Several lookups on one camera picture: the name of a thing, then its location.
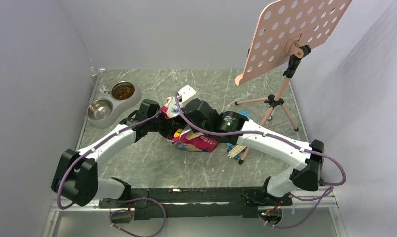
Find pink perforated music stand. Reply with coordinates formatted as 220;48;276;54
234;0;353;165

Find brown pet food kibble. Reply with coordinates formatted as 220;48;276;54
111;83;135;100

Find beige blue toy block car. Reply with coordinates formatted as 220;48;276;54
227;143;247;160

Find pet food bag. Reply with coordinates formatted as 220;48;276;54
160;97;218;152

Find clear glass cup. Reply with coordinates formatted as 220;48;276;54
88;67;101;77

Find grey double pet bowl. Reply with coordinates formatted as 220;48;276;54
86;81;142;129

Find yellow plastic scoop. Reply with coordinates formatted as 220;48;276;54
173;129;183;138

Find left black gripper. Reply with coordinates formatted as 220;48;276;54
147;112;186;138

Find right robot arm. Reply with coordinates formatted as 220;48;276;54
174;98;323;205

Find blue building block plate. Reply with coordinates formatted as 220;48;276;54
223;110;250;132

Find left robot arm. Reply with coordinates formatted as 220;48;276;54
51;99;164;210

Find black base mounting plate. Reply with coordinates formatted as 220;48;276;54
99;186;292;220

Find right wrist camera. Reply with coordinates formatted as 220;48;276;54
178;85;198;105

